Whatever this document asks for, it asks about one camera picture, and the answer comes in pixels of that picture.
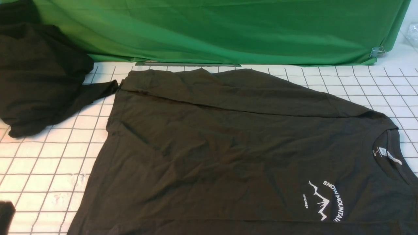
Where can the gray long-sleeve top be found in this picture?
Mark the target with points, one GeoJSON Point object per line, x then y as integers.
{"type": "Point", "coordinates": [244, 153]}

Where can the green backdrop cloth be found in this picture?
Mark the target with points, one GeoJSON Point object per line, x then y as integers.
{"type": "Point", "coordinates": [290, 32]}

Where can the black clothes pile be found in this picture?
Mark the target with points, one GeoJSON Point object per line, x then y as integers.
{"type": "Point", "coordinates": [42, 72]}

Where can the metal binder clip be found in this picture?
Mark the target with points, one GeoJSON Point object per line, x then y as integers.
{"type": "Point", "coordinates": [377, 52]}

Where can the clear plastic bag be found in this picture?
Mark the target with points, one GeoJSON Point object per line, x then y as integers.
{"type": "Point", "coordinates": [412, 34]}

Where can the black object at table edge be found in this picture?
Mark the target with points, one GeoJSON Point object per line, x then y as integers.
{"type": "Point", "coordinates": [7, 211]}

